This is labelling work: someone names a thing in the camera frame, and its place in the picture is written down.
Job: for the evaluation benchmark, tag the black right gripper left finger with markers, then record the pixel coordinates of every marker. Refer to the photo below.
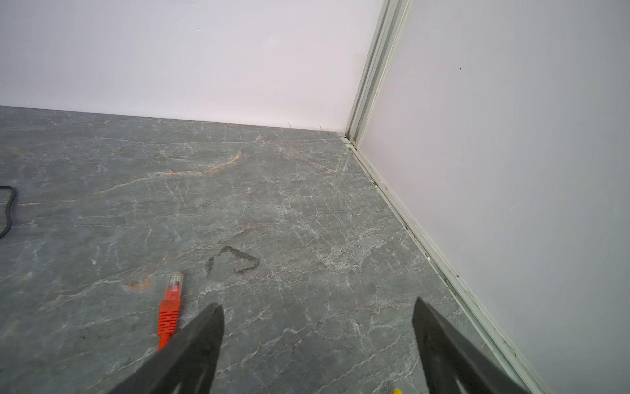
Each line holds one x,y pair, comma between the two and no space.
187,364

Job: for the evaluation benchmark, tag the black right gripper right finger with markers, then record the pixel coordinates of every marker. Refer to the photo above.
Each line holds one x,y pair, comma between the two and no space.
451,363

